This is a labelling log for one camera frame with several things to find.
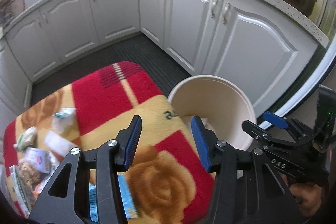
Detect light blue snack wrapper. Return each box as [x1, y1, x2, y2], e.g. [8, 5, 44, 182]
[89, 174, 139, 222]

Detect white blue logo medicine box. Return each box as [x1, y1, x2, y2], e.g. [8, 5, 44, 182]
[24, 147, 60, 174]

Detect green white wrapper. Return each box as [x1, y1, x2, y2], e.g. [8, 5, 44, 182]
[13, 126, 38, 152]

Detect orange white food pouch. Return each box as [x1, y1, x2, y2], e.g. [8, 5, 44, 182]
[9, 159, 44, 217]

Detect cream round trash bin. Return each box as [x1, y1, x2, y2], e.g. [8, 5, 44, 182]
[167, 75, 256, 150]

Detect white kitchen base cabinets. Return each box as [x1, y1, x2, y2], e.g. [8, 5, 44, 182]
[5, 0, 318, 115]

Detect right human hand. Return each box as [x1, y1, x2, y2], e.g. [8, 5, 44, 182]
[288, 182, 323, 217]

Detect red yellow floral blanket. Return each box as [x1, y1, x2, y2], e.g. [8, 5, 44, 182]
[1, 61, 214, 223]

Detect white tissue packet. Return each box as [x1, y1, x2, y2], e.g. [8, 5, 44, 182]
[52, 107, 76, 134]

